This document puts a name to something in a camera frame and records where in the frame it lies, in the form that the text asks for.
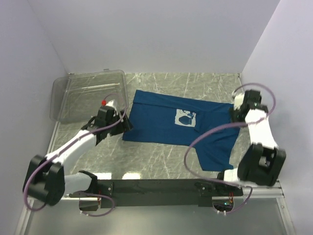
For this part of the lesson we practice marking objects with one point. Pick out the aluminium rail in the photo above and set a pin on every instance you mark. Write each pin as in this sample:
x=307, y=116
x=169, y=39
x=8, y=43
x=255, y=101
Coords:
x=258, y=192

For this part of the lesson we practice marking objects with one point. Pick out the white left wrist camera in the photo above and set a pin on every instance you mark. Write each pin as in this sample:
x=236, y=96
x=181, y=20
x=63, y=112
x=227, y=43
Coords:
x=110, y=104

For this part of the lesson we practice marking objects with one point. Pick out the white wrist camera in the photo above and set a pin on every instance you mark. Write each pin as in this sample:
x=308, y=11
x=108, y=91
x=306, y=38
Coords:
x=237, y=100
x=110, y=104

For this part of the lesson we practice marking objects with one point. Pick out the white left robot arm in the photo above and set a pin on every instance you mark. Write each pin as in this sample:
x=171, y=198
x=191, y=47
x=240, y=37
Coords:
x=48, y=178

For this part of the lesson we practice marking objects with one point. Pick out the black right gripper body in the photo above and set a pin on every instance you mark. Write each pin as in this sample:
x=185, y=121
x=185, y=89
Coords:
x=237, y=117

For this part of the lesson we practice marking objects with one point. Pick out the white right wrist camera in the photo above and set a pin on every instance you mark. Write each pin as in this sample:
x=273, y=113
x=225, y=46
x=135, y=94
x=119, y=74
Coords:
x=237, y=100

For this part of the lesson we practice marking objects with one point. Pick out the clear plastic bin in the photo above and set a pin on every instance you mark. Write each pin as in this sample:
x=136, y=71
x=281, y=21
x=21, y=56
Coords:
x=77, y=97

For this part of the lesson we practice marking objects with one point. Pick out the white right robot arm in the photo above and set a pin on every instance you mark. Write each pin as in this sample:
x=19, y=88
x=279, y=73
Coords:
x=263, y=161

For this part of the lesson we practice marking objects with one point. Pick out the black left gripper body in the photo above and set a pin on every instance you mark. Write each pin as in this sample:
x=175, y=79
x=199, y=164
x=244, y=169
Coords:
x=116, y=129

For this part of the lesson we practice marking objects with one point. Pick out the blue printed t-shirt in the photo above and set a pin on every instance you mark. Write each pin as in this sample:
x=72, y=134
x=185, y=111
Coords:
x=166, y=119

